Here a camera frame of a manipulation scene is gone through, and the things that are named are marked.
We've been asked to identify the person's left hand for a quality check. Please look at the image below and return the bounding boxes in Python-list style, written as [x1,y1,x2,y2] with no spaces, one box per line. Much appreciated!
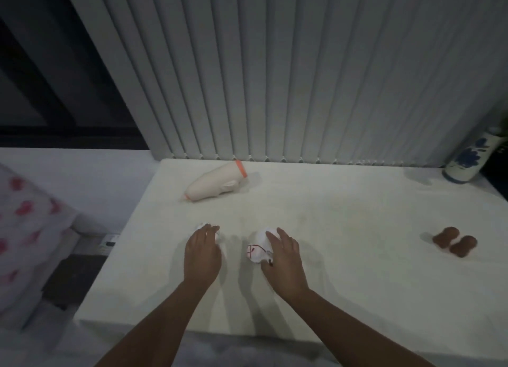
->
[183,225,222,289]

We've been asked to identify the brown rolled sock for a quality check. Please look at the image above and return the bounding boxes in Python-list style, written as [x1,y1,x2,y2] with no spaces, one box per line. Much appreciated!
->
[432,226,460,248]
[449,235,478,258]

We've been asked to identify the white sock with red print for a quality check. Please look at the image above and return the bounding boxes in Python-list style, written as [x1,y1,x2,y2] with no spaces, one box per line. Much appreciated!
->
[246,228,275,267]

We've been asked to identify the white bottle with blue flowers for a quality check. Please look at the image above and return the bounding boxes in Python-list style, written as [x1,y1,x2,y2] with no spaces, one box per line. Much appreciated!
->
[442,127,505,185]

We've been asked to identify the person's right forearm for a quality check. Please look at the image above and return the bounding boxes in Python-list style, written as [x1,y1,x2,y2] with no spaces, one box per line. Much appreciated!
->
[277,287,438,367]

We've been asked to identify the white vertical blinds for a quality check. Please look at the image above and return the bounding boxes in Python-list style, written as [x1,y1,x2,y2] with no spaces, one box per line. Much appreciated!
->
[61,0,508,169]

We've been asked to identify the dark window frame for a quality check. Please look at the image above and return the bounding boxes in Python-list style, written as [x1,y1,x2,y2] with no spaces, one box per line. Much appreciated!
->
[0,0,151,151]

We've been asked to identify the dark box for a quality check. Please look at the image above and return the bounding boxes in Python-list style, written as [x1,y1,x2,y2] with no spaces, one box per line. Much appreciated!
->
[41,253,108,312]

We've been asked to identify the person's left forearm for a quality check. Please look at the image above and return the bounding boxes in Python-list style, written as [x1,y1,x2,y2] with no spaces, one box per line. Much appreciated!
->
[94,279,218,367]

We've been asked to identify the plain white sock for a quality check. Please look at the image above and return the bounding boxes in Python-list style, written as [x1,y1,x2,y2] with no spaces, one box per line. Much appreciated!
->
[197,222,228,260]

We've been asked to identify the person's right hand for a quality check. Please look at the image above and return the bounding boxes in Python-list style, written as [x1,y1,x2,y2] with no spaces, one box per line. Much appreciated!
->
[261,227,311,298]

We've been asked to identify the white fabric with pink flowers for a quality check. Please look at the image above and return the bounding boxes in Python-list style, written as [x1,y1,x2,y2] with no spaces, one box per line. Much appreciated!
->
[0,163,81,332]

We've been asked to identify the white power strip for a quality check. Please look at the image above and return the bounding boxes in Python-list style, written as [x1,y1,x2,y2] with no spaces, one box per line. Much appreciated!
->
[75,232,122,257]

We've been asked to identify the cream sock with orange band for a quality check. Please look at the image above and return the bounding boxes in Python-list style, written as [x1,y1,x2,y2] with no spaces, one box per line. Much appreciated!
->
[184,160,250,203]

